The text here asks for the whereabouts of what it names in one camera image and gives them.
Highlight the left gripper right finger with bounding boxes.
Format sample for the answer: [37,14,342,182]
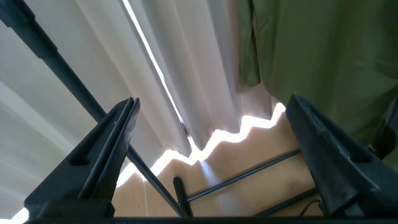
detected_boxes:
[285,94,398,218]

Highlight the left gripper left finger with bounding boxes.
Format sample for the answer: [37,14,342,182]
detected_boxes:
[24,97,141,218]

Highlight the green long-sleeved shirt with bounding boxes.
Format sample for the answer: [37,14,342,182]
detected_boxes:
[236,0,398,171]

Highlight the black clothes rack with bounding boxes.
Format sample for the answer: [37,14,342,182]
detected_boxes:
[0,0,320,218]

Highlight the beige curtain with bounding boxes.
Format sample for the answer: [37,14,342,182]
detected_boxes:
[0,0,282,220]

